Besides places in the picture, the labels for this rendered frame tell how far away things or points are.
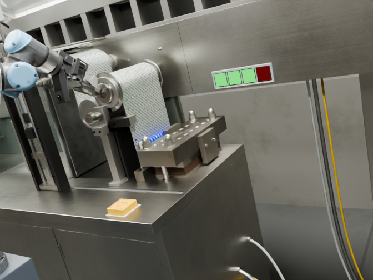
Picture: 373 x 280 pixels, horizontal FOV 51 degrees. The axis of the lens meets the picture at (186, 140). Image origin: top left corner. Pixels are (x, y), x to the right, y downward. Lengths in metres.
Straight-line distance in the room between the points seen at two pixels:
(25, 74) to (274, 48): 0.83
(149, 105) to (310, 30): 0.65
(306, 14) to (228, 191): 0.70
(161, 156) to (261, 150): 1.66
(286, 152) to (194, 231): 1.64
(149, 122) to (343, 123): 1.51
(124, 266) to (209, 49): 0.86
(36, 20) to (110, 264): 1.31
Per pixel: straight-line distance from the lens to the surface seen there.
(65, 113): 1.77
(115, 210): 1.28
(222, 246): 1.53
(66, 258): 1.63
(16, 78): 1.14
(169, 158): 1.36
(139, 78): 1.54
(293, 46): 1.45
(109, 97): 1.47
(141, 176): 1.50
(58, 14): 2.09
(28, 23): 2.27
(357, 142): 2.75
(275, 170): 2.98
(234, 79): 1.55
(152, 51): 1.73
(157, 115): 1.61
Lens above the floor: 1.41
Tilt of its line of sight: 15 degrees down
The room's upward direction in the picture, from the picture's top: 13 degrees counter-clockwise
